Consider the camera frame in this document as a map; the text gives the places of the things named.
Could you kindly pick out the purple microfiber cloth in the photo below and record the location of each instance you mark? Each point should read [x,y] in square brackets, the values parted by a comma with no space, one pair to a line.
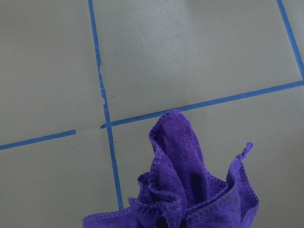
[179,191]

